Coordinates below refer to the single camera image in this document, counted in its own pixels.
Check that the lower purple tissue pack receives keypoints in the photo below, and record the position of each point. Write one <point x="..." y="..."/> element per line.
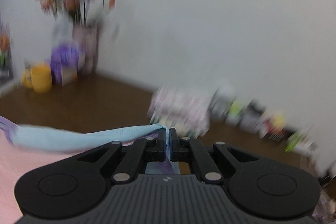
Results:
<point x="63" y="75"/>

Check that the folded green flower garment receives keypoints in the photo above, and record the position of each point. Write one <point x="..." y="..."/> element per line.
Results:
<point x="183" y="126"/>

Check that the purple textured vase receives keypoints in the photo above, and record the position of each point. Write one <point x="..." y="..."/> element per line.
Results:
<point x="87" y="37"/>

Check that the yellow ceramic mug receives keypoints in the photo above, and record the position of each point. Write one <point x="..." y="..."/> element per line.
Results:
<point x="38" y="78"/>

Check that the pink blue mesh vest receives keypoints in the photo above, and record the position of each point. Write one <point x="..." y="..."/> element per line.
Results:
<point x="26" y="147"/>

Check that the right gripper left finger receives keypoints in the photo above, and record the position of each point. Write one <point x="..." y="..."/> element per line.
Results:
<point x="75" y="185"/>

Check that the purple tissue pack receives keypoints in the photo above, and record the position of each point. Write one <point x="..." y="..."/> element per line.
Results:
<point x="67" y="55"/>
<point x="63" y="75"/>

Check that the green spray bottle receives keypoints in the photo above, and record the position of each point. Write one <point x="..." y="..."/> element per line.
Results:
<point x="295" y="141"/>

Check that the folded pink floral garment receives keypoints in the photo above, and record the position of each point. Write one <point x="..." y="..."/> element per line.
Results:
<point x="185" y="105"/>

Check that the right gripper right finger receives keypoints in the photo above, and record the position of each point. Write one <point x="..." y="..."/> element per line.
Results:
<point x="256" y="184"/>

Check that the upper purple tissue pack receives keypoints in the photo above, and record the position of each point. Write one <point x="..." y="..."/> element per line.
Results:
<point x="67" y="55"/>

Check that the black red gift box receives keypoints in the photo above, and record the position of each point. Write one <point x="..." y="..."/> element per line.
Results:
<point x="275" y="133"/>

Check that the white astronaut speaker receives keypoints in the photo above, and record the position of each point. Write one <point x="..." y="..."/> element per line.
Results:
<point x="222" y="100"/>

